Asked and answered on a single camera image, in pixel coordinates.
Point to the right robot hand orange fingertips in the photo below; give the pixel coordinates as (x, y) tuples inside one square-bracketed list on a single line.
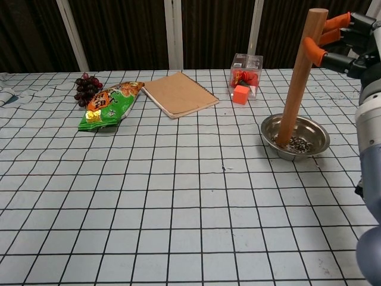
[(370, 59)]

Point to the wooden rolling pin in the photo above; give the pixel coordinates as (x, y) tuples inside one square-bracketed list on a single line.
[(296, 89)]

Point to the stainless steel bowl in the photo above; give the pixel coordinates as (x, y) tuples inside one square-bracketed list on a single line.
[(315, 128)]

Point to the dark nuts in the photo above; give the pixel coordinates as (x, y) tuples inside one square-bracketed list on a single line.
[(300, 144)]

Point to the clear box with red pieces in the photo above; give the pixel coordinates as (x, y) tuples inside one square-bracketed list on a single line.
[(250, 74)]

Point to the orange cube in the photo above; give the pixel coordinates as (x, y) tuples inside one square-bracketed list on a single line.
[(240, 94)]

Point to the brown spiral notebook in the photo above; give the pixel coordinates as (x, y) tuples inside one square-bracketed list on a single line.
[(178, 93)]

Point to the light blue checkered tablecloth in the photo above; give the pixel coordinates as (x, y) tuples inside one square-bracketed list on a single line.
[(149, 193)]

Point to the green orange snack bag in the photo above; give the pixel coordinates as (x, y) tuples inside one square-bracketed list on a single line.
[(110, 104)]

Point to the dark purple grape bunch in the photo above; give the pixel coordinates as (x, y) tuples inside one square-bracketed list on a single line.
[(84, 88)]

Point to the white frame post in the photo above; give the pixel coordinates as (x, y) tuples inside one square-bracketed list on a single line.
[(375, 7), (174, 32), (256, 26), (71, 35)]

